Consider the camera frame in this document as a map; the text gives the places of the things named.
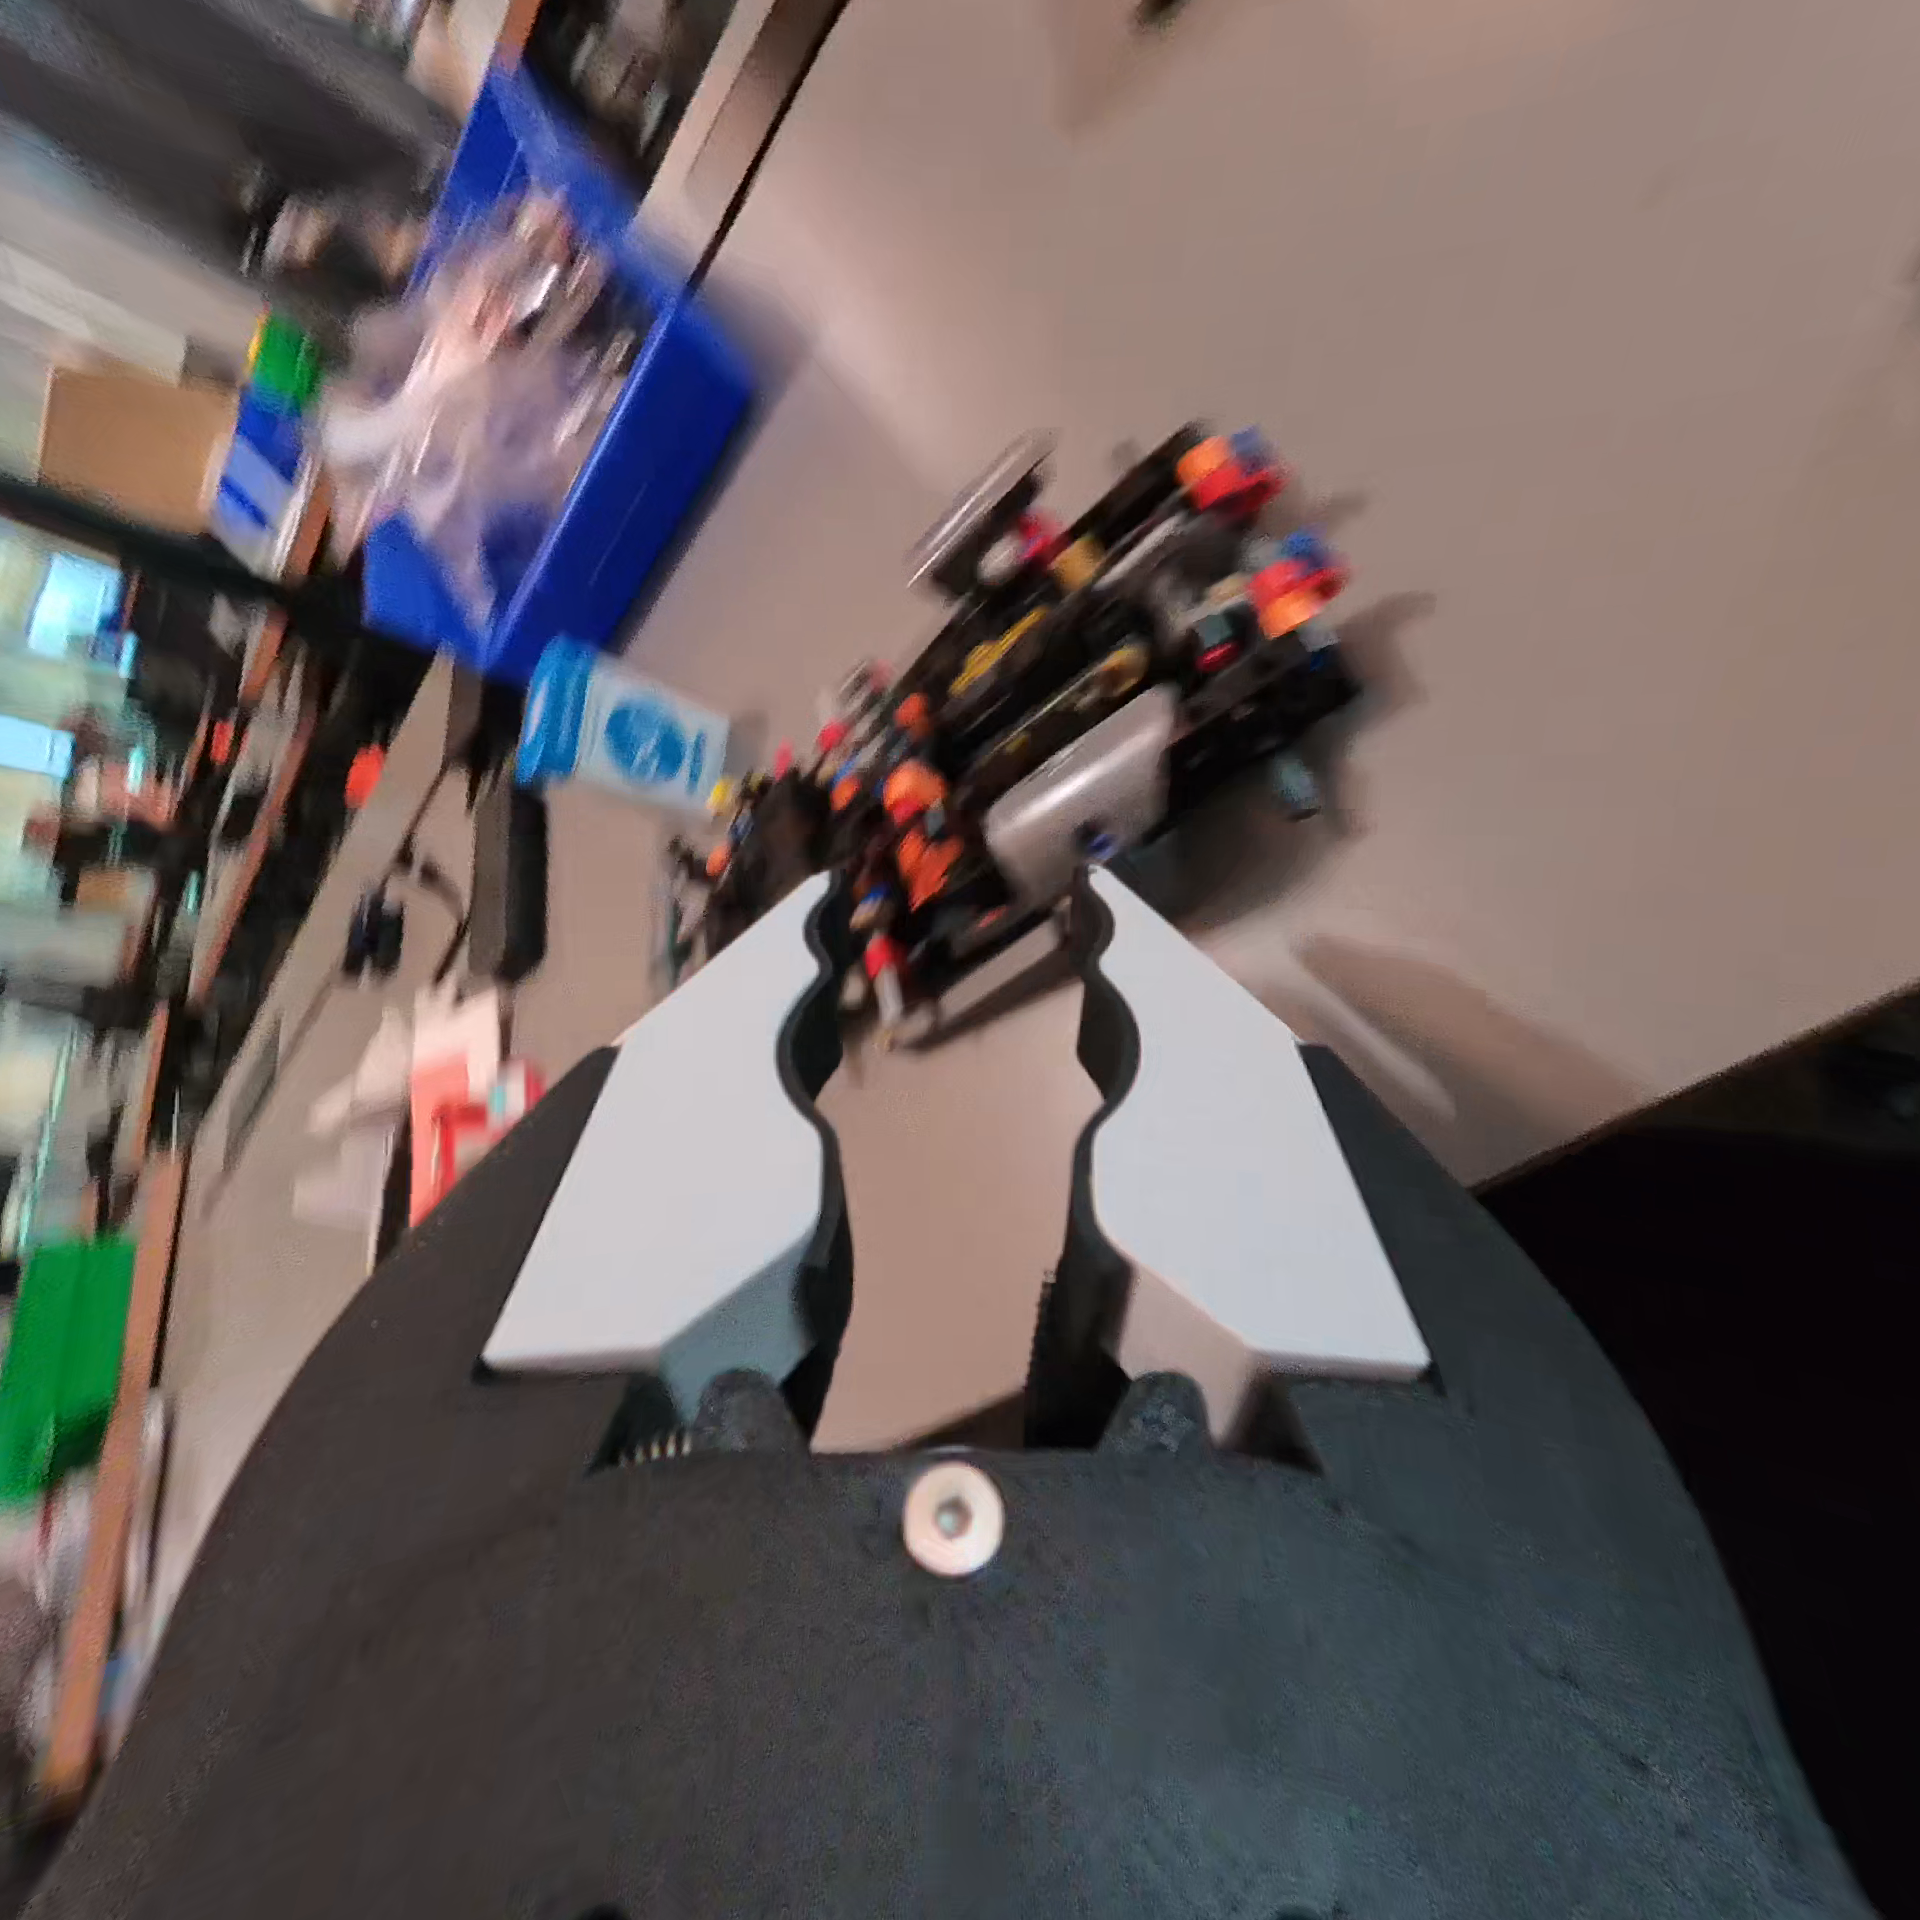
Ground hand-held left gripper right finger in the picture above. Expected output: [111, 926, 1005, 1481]
[1025, 863, 1431, 1451]

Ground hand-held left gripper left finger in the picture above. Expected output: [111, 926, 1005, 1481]
[479, 873, 856, 1447]

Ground black lego car chassis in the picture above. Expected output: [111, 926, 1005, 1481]
[668, 422, 1368, 1051]

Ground red and white box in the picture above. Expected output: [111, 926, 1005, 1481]
[406, 1036, 547, 1230]

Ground white paper sheets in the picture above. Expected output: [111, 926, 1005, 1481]
[296, 989, 504, 1235]

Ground black rectangular device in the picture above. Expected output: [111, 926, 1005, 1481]
[465, 779, 552, 985]

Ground white box blue circle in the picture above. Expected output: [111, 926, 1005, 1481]
[515, 635, 733, 821]

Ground blue plastic bin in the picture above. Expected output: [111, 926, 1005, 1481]
[358, 65, 757, 688]

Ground clear plastic bags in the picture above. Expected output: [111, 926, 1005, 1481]
[319, 200, 640, 606]

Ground blue and green box stack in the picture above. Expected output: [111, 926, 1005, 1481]
[208, 311, 326, 580]

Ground brown cardboard box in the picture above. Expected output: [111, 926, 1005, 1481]
[36, 365, 236, 537]

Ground black cable clump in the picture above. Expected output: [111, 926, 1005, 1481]
[343, 848, 461, 977]

